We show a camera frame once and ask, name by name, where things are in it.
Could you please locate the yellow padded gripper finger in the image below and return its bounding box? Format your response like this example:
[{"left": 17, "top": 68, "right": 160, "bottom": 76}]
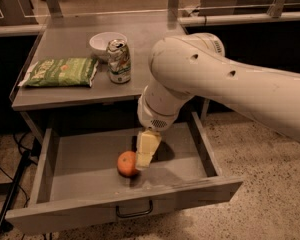
[{"left": 136, "top": 130, "right": 162, "bottom": 170}]

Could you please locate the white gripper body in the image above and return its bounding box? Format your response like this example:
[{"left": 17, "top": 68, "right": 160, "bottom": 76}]
[{"left": 137, "top": 96, "right": 177, "bottom": 132}]

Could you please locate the orange fruit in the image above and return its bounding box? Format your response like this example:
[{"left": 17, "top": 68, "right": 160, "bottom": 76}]
[{"left": 117, "top": 151, "right": 139, "bottom": 177}]

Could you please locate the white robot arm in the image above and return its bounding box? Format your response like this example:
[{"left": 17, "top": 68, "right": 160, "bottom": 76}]
[{"left": 136, "top": 33, "right": 300, "bottom": 170}]

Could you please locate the grey open drawer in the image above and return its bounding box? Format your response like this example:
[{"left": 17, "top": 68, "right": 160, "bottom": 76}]
[{"left": 6, "top": 114, "right": 242, "bottom": 235}]

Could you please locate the grey cabinet counter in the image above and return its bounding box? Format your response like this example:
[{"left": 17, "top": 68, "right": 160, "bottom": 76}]
[{"left": 9, "top": 10, "right": 220, "bottom": 145}]

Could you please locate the green white soda can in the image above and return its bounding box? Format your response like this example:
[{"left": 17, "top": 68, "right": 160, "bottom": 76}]
[{"left": 106, "top": 39, "right": 131, "bottom": 84}]

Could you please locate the white ceramic bowl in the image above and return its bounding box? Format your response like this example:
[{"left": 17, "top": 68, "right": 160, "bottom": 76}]
[{"left": 89, "top": 32, "right": 127, "bottom": 62}]

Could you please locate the green chip bag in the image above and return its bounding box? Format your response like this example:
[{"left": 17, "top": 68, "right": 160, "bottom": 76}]
[{"left": 19, "top": 57, "right": 99, "bottom": 87}]

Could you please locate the black stand leg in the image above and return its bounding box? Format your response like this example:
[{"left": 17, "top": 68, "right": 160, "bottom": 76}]
[{"left": 0, "top": 151, "right": 31, "bottom": 235}]

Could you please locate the black drawer handle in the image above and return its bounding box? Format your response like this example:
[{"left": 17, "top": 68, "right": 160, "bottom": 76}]
[{"left": 115, "top": 200, "right": 153, "bottom": 219}]

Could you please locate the black floor cable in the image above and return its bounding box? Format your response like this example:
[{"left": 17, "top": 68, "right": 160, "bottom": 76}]
[{"left": 0, "top": 132, "right": 41, "bottom": 209}]

